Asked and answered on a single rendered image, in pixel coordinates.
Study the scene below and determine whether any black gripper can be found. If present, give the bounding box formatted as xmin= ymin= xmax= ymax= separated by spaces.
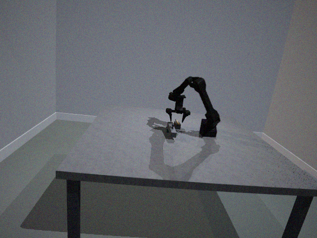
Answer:
xmin=166 ymin=103 xmax=191 ymax=123

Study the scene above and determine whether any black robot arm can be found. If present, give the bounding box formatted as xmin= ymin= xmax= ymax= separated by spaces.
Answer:
xmin=168 ymin=76 xmax=220 ymax=130

